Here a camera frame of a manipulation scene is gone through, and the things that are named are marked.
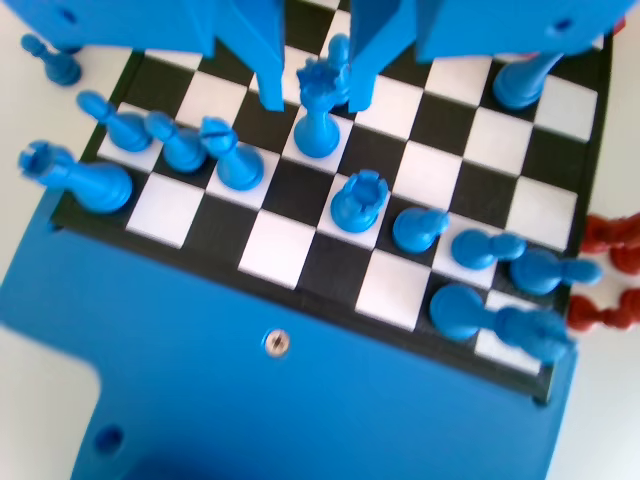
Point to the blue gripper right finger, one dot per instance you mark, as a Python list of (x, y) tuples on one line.
[(370, 45)]

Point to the blue pawn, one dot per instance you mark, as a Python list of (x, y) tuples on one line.
[(472, 250), (537, 272), (62, 70), (127, 135), (415, 232), (182, 152), (339, 55)]

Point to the blue queen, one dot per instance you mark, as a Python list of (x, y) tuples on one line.
[(315, 135)]

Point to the blue rook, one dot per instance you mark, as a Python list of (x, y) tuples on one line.
[(357, 210), (95, 187)]

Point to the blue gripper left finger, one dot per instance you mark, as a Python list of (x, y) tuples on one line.
[(265, 50)]

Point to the black white chessboard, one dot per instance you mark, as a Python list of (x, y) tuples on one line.
[(295, 190)]

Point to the row of blue chess pieces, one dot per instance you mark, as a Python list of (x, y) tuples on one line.
[(457, 312)]

